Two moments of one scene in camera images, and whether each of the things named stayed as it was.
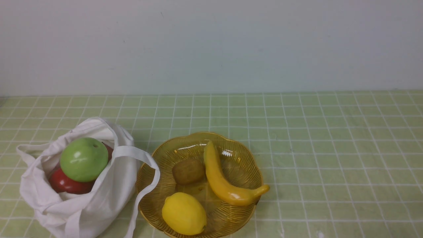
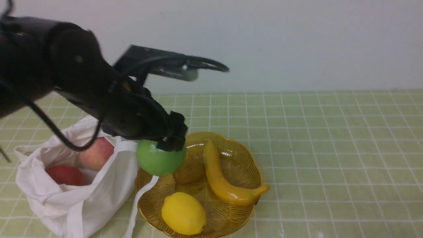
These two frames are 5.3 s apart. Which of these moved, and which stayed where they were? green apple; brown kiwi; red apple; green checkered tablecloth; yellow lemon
Moved: red apple; green apple
Stayed: yellow lemon; brown kiwi; green checkered tablecloth
